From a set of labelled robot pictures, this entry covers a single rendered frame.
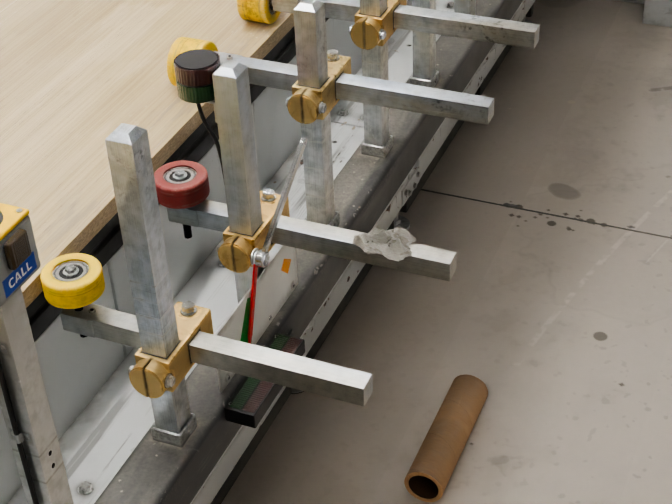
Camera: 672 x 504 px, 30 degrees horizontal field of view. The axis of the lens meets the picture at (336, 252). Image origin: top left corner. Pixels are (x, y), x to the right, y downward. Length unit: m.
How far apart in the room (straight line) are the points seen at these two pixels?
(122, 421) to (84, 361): 0.10
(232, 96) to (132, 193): 0.25
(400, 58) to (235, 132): 1.09
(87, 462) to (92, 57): 0.73
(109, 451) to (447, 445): 0.92
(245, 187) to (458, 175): 1.79
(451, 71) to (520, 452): 0.79
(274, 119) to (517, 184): 1.25
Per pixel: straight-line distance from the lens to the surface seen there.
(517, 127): 3.66
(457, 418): 2.59
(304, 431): 2.69
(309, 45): 1.85
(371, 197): 2.13
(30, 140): 1.98
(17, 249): 1.21
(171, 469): 1.66
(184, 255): 2.07
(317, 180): 1.97
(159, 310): 1.54
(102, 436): 1.84
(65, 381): 1.83
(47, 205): 1.82
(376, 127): 2.19
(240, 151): 1.67
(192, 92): 1.64
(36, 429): 1.37
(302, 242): 1.77
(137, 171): 1.43
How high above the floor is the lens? 1.89
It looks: 37 degrees down
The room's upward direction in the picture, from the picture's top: 3 degrees counter-clockwise
